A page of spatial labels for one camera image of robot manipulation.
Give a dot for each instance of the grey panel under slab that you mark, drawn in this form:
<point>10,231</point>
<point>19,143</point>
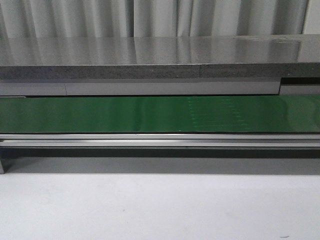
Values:
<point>187,86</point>

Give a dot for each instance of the grey granite slab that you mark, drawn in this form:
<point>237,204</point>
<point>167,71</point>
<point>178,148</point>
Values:
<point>195,57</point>

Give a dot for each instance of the grey curtain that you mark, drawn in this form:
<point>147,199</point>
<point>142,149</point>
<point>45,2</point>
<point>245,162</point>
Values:
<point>150,18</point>

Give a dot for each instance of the grey conveyor support leg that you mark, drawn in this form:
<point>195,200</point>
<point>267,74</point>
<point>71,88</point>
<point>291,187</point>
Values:
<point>2,170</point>

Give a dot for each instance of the aluminium conveyor frame rail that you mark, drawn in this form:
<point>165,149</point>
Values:
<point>161,140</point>

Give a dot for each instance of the green conveyor belt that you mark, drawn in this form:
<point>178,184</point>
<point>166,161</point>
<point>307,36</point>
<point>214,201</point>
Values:
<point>161,114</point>

